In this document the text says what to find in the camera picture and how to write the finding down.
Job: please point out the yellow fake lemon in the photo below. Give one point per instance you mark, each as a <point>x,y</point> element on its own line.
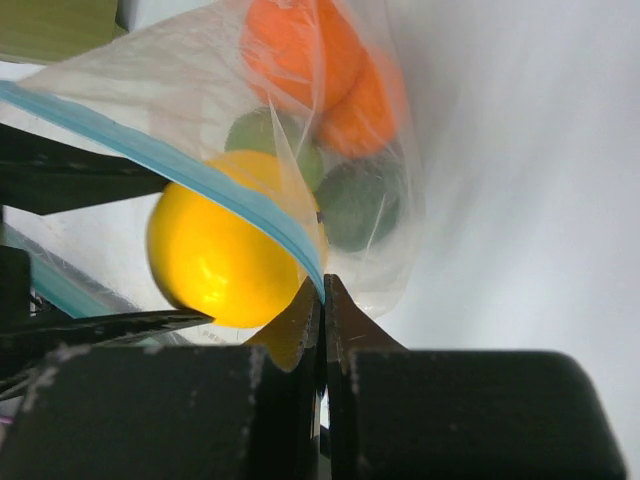
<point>205,257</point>

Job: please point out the orange fake fruit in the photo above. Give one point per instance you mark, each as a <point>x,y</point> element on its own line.
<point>300,54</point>
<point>371,114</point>

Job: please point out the olive green plastic bin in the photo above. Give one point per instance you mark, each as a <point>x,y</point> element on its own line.
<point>50,31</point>

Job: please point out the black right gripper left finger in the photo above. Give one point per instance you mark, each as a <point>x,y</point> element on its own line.
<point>115,410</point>

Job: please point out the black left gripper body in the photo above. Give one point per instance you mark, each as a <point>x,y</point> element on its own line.
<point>19,307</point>

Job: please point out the green fake fruit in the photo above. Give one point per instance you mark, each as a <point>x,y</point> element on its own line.
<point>278,136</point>

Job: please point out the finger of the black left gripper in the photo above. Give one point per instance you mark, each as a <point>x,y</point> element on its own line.
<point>43,176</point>
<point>43,332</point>

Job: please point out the clear zip top bag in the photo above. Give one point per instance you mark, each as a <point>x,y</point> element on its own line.
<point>165,97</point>

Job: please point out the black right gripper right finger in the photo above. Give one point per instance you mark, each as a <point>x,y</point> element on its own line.
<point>397,413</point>

